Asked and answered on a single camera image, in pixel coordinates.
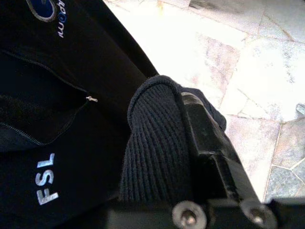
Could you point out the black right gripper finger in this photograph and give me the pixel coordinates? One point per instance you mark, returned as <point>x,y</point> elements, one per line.
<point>214,162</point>

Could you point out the navy jacket white prints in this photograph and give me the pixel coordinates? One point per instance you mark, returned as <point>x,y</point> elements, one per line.
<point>83,143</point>

